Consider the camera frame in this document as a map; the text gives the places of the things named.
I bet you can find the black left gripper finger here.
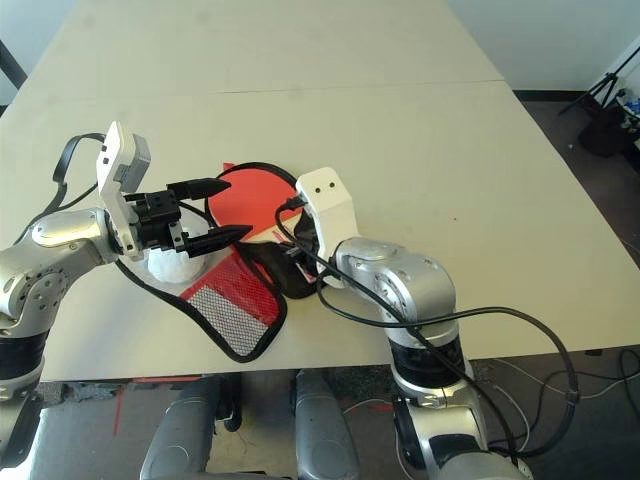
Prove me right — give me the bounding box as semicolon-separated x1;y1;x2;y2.
167;177;232;201
182;224;254;259

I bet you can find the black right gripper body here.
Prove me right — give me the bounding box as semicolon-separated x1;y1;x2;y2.
284;214;324;266

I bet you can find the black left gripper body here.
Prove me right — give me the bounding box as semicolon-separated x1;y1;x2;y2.
124;189;184;251

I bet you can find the red ping-pong paddle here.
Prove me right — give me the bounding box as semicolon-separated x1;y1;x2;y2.
207;168;317;300

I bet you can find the red black paddle case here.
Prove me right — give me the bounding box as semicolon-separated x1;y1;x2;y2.
113;160;297;364

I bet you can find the red floor tape cross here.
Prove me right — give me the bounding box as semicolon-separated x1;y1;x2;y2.
343;401;397;414

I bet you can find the grey right robot leg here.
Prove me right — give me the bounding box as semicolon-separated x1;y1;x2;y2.
292;372;361;480

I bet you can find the grey robot leg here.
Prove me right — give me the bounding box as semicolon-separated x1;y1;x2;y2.
292;372;361;480
139;374;224;480

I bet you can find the grey left robot leg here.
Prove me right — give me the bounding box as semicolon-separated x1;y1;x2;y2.
139;374;224;480

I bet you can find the black tripod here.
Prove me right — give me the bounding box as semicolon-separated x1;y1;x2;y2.
558;44;640;119

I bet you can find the blue white package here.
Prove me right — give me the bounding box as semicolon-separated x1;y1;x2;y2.
617;89;640;124

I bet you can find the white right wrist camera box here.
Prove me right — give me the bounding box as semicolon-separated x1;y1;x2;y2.
294;166;362;256

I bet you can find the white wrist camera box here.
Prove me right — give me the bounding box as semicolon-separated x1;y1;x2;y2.
94;119;152;262
294;166;362;256

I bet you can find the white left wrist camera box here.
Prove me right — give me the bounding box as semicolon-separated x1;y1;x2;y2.
94;119;152;262

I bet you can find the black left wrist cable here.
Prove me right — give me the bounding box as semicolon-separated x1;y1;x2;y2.
52;132;131;226

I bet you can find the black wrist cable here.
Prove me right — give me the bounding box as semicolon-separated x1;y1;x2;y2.
52;132;131;226
273;197;584;459

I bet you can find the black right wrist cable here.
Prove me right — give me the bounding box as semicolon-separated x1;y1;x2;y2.
273;197;584;459

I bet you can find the black frame side table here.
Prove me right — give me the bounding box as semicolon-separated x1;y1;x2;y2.
0;39;29;104

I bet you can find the white floor cable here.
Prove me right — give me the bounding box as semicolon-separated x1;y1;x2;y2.
469;359;640;451

